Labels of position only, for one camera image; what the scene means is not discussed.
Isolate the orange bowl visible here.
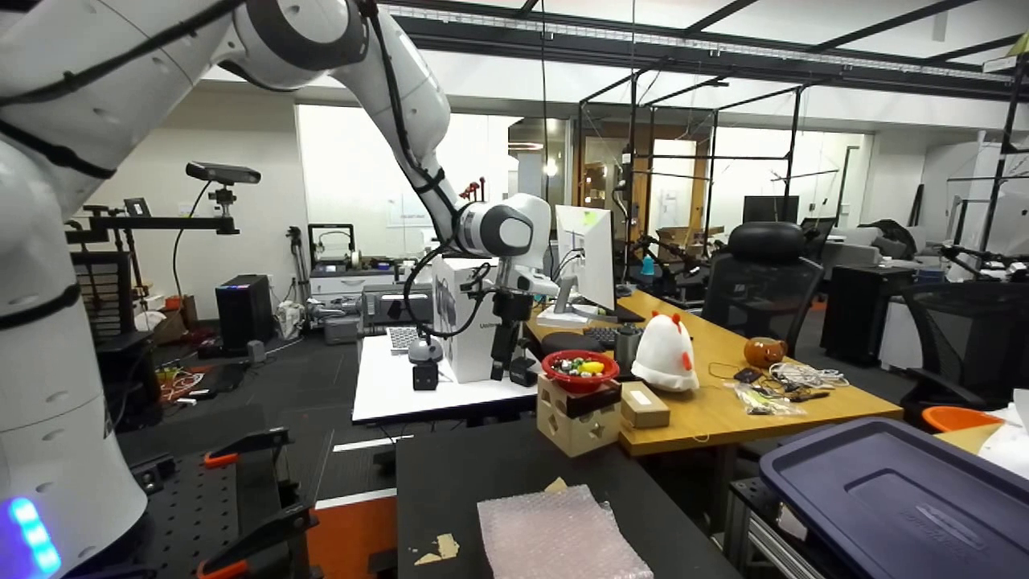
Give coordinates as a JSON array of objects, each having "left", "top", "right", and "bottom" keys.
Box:
[{"left": 920, "top": 404, "right": 1007, "bottom": 439}]

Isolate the white table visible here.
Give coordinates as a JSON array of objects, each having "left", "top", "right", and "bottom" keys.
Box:
[{"left": 351, "top": 331, "right": 541, "bottom": 426}]

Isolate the white computer monitor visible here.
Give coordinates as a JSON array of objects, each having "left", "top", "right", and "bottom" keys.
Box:
[{"left": 552, "top": 204, "right": 617, "bottom": 317}]

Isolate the black cabinet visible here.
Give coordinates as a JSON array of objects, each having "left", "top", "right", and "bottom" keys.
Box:
[{"left": 820, "top": 260, "right": 912, "bottom": 367}]

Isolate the pile of snack wrappers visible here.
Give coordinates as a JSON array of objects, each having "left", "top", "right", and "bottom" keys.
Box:
[{"left": 730, "top": 353, "right": 848, "bottom": 419}]

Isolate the dark can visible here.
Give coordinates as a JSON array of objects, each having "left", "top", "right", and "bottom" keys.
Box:
[{"left": 612, "top": 323, "right": 646, "bottom": 380}]

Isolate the black computer tower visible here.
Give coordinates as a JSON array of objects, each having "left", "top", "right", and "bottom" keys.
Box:
[{"left": 213, "top": 270, "right": 276, "bottom": 356}]

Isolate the black camera on stand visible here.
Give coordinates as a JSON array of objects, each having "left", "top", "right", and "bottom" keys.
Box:
[{"left": 184, "top": 159, "right": 265, "bottom": 214}]

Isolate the black office chair with headrest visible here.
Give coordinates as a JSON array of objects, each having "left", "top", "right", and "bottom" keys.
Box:
[{"left": 701, "top": 220, "right": 827, "bottom": 356}]

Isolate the wooden shape sorter box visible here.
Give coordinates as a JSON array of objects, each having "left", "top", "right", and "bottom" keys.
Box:
[{"left": 535, "top": 376, "right": 623, "bottom": 461}]

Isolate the black mesh chair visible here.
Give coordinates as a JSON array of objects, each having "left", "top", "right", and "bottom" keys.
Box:
[{"left": 898, "top": 281, "right": 1029, "bottom": 423}]

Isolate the large white box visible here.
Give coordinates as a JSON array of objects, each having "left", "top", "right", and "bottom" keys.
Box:
[{"left": 432, "top": 256, "right": 541, "bottom": 385}]

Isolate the white and red helmet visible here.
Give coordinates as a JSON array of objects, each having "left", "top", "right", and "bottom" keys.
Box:
[{"left": 626, "top": 310, "right": 701, "bottom": 396}]

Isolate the small tan box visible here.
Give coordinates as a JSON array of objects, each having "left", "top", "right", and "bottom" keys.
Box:
[{"left": 617, "top": 380, "right": 674, "bottom": 435}]

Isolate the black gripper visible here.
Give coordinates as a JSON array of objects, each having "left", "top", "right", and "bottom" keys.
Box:
[{"left": 488, "top": 287, "right": 537, "bottom": 380}]

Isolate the wooden desk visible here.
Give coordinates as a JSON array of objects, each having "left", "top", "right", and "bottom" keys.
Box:
[{"left": 525, "top": 287, "right": 908, "bottom": 461}]

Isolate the dark blue storage tote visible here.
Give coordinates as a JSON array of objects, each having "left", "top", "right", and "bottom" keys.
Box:
[{"left": 756, "top": 415, "right": 1029, "bottom": 579}]

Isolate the orange ball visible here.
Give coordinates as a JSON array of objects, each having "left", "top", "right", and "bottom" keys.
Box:
[{"left": 742, "top": 335, "right": 791, "bottom": 372}]

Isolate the black joystick stand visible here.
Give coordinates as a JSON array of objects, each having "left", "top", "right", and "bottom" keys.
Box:
[{"left": 404, "top": 335, "right": 446, "bottom": 394}]

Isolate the large yellow tape scrap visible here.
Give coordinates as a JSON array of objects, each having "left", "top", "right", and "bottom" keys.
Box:
[{"left": 411, "top": 532, "right": 462, "bottom": 570}]

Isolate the black flat monitor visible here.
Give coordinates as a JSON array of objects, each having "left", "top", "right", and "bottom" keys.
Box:
[{"left": 739, "top": 193, "right": 805, "bottom": 230}]

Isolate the grey electronic device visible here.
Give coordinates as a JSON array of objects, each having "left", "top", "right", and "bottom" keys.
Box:
[{"left": 359, "top": 282, "right": 438, "bottom": 331}]

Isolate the black frame printer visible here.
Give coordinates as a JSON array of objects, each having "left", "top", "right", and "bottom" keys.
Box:
[{"left": 304, "top": 223, "right": 359, "bottom": 277}]

